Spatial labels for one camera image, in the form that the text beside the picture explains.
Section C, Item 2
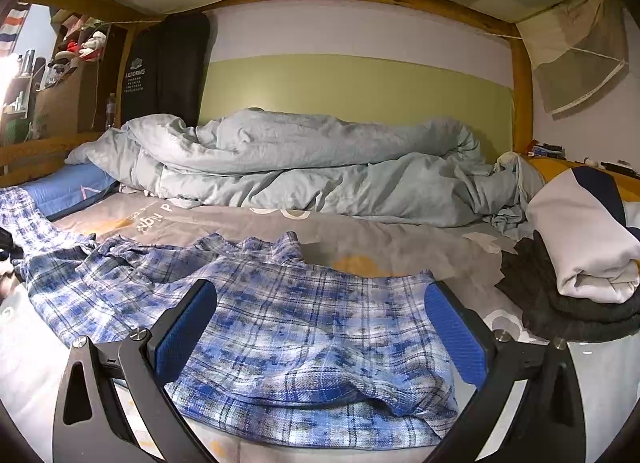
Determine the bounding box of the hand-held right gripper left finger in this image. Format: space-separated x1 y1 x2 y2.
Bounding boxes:
52 279 218 463

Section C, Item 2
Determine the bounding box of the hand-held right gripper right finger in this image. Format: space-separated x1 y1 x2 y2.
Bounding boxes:
424 281 586 463

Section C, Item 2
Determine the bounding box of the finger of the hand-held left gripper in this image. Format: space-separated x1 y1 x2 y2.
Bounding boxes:
0 227 23 262

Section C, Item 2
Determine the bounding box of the blue plaid shirt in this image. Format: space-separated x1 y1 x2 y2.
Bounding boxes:
0 186 458 449

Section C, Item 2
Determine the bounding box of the blue pillow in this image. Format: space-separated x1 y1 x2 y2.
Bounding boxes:
20 163 121 219

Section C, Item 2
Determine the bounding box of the folded black jacket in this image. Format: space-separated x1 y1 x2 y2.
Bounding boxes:
495 230 640 344

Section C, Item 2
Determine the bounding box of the folded white hoodie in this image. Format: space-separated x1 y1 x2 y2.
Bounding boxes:
525 166 640 304

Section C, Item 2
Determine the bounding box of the cluttered wooden shelf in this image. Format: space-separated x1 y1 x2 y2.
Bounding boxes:
0 13 136 144

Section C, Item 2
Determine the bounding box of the yellow cushion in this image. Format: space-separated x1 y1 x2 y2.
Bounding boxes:
527 156 640 204

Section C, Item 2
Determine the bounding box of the grey duvet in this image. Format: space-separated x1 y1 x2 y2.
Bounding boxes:
65 108 546 229

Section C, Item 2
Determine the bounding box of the red white plush toy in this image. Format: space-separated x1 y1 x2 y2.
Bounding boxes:
55 30 108 62

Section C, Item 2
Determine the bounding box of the striped cloth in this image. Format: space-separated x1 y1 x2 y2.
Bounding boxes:
0 0 31 59

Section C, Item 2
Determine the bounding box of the black hanging garment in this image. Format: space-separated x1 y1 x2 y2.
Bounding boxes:
120 12 211 129

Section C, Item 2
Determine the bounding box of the checked hanging curtain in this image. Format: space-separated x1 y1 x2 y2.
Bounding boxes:
515 0 628 115

